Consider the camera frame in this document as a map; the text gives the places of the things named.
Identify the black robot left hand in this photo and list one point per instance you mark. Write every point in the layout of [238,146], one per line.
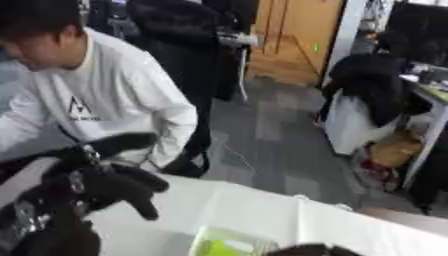
[87,186]

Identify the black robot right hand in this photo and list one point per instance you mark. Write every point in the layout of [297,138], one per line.
[312,250]

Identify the open box with green inside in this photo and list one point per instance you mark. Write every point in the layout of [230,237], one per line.
[224,245]

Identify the person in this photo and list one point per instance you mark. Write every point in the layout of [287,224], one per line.
[105,90]
[186,56]

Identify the white chair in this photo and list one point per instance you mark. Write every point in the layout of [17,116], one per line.
[350,130]

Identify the brown bag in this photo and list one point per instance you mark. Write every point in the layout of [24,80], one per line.
[395,150]

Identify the white desk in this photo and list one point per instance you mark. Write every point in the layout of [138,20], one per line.
[433,123]

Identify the black jacket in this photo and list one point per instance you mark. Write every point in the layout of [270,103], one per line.
[373,83]

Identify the wooden door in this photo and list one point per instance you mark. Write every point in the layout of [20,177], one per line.
[297,36]

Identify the black monitor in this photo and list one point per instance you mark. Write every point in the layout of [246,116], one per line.
[420,26]

